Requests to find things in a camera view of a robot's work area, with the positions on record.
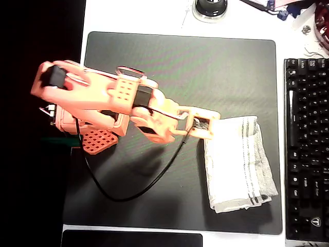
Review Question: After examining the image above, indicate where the white striped towel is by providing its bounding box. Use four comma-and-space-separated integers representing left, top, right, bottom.
196, 115, 280, 214

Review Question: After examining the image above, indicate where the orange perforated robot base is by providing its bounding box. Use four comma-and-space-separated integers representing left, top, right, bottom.
55, 104, 129, 155

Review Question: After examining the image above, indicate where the large black desk mat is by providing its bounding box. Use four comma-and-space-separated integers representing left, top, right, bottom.
63, 31, 283, 235

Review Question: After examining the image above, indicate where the dark green clamp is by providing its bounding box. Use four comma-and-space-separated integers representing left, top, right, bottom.
41, 135, 83, 148

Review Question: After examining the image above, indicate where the round black clear-rimmed object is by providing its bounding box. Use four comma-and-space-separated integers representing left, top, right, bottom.
192, 0, 229, 24

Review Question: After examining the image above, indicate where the black computer keyboard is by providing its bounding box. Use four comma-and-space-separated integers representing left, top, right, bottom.
283, 58, 329, 242

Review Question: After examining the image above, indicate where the pink paper sheet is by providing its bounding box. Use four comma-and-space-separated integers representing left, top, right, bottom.
239, 0, 296, 13

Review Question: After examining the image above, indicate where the white plastic strip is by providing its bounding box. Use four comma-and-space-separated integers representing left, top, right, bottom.
290, 5, 317, 30

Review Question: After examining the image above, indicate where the red round container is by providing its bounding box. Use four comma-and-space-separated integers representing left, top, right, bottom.
314, 1, 329, 50

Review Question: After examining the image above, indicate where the black camera cable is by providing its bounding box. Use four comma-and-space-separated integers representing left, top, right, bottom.
74, 117, 192, 203

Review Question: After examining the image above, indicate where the controller board with wires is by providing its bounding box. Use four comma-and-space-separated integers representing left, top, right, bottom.
39, 104, 58, 126

